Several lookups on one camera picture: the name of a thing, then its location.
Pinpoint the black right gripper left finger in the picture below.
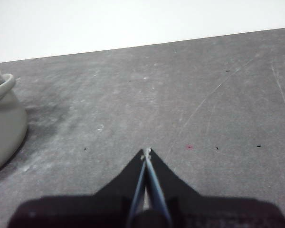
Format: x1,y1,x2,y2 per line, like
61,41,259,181
94,148,147,224

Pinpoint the green electric cooking pot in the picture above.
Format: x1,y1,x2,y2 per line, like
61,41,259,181
0,56,29,176

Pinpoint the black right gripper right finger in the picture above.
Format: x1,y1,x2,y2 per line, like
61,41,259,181
145,148,200,223

